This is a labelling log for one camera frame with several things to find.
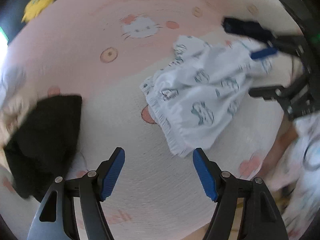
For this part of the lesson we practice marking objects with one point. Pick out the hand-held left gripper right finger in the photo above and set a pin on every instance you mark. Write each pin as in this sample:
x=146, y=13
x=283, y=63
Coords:
x=203, y=175

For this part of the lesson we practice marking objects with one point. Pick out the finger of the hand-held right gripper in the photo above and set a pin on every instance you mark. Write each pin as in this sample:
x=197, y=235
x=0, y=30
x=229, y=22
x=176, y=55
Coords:
x=265, y=93
x=263, y=53

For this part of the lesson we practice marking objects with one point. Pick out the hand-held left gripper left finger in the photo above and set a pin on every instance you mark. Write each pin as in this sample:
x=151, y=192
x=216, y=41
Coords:
x=112, y=175

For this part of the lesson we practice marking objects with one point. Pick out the white cartoon print shorts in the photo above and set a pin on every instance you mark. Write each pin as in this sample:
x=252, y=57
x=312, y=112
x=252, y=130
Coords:
x=200, y=100

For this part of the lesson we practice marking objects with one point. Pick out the black garment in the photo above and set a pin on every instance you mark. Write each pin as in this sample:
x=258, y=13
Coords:
x=47, y=142

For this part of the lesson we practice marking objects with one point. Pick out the white crumpled clothes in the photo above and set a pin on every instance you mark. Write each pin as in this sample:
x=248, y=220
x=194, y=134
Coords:
x=10, y=100

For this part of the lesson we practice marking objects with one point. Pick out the dark navy striped pants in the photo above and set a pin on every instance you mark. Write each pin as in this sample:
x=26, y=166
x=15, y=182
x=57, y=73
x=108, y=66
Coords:
x=242, y=28

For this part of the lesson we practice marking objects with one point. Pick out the person's white printed pajamas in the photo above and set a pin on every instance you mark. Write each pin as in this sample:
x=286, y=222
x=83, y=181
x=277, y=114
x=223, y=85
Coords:
x=300, y=175

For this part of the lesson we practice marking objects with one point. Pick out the pink cream cartoon print blanket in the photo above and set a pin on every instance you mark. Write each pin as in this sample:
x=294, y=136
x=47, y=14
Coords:
x=100, y=42

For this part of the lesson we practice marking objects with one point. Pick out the yellow plush toy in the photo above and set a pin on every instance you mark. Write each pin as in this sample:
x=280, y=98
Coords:
x=37, y=5

